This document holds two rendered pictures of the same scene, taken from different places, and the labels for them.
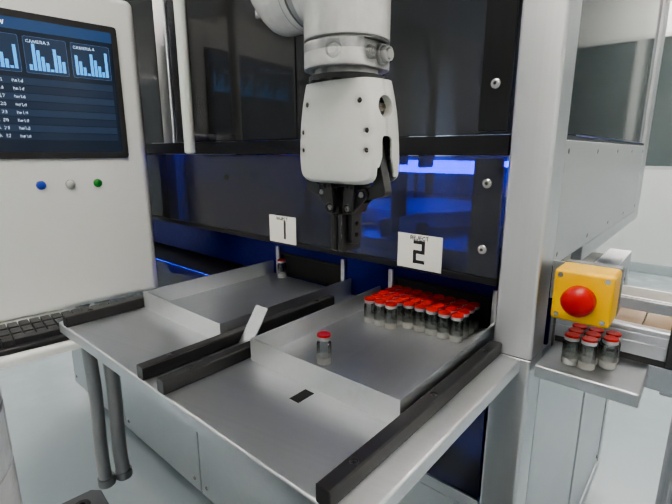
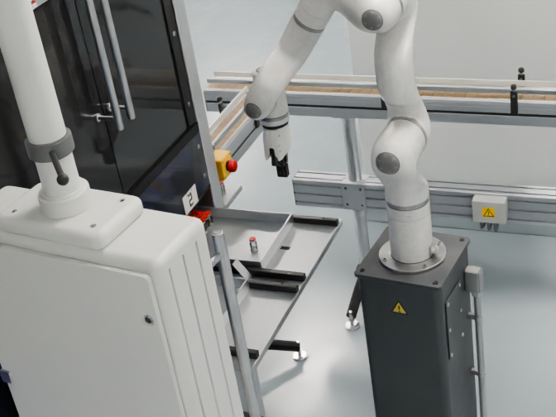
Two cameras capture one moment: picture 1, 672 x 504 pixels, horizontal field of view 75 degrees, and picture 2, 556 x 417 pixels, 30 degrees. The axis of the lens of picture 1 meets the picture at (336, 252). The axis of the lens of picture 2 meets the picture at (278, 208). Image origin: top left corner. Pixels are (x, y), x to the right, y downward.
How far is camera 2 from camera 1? 306 cm
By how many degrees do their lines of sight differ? 95
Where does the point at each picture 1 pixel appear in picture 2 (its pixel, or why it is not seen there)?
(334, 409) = (289, 237)
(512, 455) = not seen: hidden behind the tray
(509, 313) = (216, 193)
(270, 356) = (266, 257)
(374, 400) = (289, 222)
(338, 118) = (286, 133)
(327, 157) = (285, 147)
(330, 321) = not seen: hidden behind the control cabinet
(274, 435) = (313, 243)
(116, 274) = not seen: outside the picture
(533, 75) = (197, 95)
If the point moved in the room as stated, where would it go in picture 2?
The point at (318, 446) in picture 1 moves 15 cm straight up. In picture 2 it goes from (313, 234) to (307, 190)
